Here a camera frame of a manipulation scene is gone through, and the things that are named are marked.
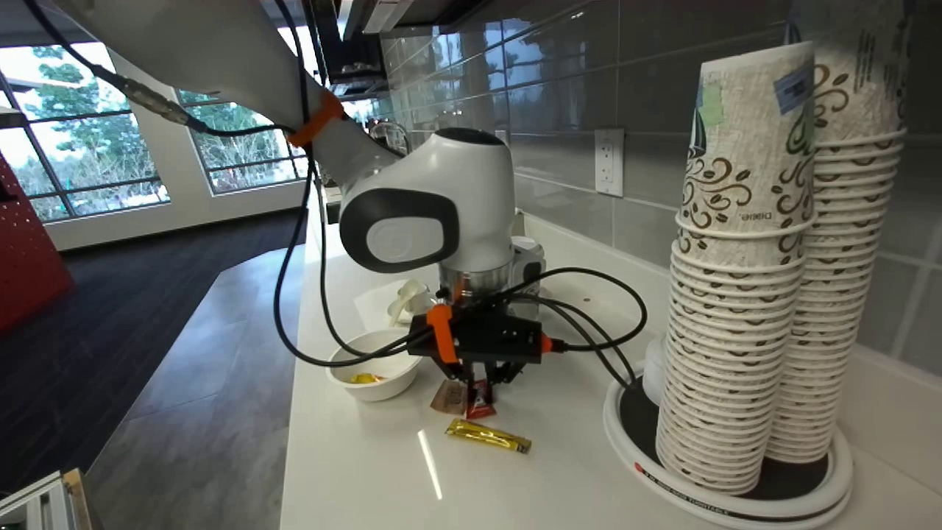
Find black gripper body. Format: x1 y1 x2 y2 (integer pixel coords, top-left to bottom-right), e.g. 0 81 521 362
451 352 531 387

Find long yellow sachet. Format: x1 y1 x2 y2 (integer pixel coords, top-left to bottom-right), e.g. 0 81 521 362
444 415 535 455

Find white bowl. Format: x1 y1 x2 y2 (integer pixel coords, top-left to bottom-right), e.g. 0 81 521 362
325 326 426 402

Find paper cup with white lid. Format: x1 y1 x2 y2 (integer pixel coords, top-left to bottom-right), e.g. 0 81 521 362
509 231 547 309

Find white paper napkin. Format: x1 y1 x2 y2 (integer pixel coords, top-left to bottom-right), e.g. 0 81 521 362
350 280 444 336

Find round white black tray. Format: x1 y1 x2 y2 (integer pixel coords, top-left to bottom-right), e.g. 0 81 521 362
600 360 856 530

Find shorter patterned paper cup stack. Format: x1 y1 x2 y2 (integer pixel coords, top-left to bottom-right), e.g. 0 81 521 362
655 39 818 496

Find dark overhead cabinet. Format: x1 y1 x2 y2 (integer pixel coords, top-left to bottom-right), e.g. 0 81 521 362
303 0 494 100

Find taller patterned paper cup stack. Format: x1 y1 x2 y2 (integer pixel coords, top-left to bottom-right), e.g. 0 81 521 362
766 0 911 464

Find white framed boards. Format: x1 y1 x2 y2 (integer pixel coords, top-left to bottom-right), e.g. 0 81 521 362
0 467 98 530

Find large glass window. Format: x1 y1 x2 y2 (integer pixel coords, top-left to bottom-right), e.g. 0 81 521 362
0 39 319 223

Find black wrist camera orange mount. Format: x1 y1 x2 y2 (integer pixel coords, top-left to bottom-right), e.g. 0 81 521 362
403 299 547 368

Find white wall outlet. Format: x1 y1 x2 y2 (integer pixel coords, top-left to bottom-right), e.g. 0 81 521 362
591 127 627 198

